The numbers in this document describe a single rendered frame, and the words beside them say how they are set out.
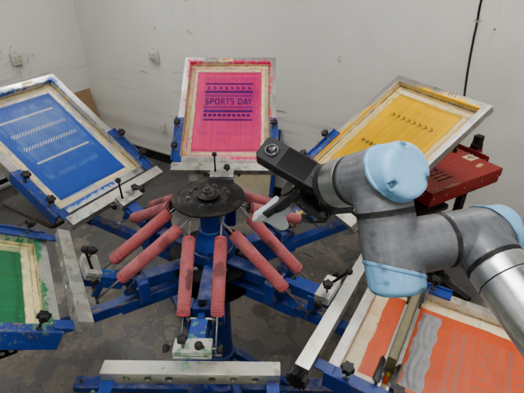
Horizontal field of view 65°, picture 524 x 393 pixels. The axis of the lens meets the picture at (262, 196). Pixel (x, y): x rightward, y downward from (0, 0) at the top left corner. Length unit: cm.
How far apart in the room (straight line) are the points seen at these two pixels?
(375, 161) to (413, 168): 5
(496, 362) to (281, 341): 145
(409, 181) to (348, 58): 290
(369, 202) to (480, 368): 123
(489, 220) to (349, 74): 286
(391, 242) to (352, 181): 9
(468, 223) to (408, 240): 9
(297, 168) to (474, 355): 122
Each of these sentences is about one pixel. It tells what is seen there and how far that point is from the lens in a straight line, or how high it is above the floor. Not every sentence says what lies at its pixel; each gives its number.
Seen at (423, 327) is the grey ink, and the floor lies 96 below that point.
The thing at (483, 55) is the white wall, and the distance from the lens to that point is 318.
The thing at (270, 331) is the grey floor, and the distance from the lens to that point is 286.
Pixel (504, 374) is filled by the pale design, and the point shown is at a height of 95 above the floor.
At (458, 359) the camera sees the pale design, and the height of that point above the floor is 95.
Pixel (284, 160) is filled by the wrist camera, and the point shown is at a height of 190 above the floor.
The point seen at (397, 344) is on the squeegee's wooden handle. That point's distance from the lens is 151.
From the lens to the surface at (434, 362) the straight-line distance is 164.
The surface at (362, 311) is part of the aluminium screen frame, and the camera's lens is 168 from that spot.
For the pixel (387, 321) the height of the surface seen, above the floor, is 95.
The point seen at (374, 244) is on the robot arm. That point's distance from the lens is 53.
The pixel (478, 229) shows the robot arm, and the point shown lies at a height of 188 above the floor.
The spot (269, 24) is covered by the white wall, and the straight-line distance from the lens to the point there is 363.
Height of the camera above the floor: 219
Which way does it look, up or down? 32 degrees down
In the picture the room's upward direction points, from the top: straight up
